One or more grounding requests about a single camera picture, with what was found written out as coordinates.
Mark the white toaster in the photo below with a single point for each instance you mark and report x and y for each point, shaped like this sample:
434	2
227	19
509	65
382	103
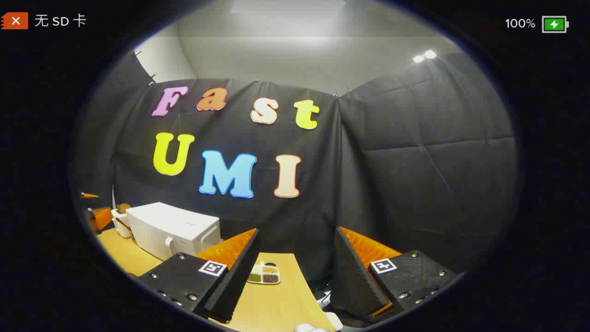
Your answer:
120	225

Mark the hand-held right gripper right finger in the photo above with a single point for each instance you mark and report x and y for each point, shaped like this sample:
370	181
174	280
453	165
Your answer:
352	281

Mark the white microwave oven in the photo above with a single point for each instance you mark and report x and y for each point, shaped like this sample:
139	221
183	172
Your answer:
170	226

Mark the white divided grain dish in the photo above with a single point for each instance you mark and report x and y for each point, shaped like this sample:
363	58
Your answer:
263	274

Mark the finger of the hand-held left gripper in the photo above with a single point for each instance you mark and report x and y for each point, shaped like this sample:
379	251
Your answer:
90	195
102	217

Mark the black backdrop cloth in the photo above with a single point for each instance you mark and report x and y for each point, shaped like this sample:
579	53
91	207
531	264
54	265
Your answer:
392	184

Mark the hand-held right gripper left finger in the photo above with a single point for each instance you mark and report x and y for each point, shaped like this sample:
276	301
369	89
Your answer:
235	281

